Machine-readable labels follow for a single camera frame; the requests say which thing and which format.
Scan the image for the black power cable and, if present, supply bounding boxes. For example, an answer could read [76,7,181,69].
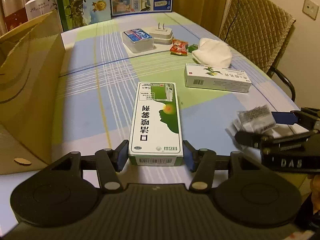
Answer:
[223,0,242,42]

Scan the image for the white cloth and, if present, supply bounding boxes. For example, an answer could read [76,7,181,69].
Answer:
[191,37,232,68]

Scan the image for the clear plastic sachet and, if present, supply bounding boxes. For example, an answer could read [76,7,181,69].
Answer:
[225,104,277,145]

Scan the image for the chair with quilted cover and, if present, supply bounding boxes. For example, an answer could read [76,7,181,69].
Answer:
[217,0,297,102]

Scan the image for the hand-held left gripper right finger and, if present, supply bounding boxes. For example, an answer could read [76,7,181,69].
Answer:
[182,140,262,193]

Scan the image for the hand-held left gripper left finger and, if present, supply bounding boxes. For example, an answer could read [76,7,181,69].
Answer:
[51,139,130,194]

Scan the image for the person's right hand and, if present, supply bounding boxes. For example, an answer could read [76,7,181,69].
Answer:
[308,174,320,212]

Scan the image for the white printed box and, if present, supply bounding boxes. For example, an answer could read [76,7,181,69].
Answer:
[24,0,58,22]

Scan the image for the green and white medicine box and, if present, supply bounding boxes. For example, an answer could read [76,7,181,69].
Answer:
[128,81,184,167]

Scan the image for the clear plastic box blue label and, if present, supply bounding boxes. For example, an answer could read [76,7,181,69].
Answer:
[122,28,154,53]

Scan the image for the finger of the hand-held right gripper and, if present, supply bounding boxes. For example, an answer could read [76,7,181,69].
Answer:
[235,129,315,152]
[271,107,320,131]

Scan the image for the green milk carton box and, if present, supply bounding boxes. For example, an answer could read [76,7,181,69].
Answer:
[54,0,112,32]

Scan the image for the red snack packet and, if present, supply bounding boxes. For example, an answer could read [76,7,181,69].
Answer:
[169,39,188,56]

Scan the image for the small oval cardboard piece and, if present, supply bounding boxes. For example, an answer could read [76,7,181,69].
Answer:
[13,157,32,166]

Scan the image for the dark red box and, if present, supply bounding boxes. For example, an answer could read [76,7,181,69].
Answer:
[4,7,28,32]

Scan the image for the white charger plug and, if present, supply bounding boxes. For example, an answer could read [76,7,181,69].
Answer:
[149,22,175,45]

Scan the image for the wall socket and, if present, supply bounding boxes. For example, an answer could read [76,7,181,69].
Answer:
[302,0,319,20]

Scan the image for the cardboard box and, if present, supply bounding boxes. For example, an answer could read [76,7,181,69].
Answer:
[0,9,67,175]

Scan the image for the white medicine box yellow flowers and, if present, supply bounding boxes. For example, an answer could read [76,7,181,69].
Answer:
[184,63,252,94]

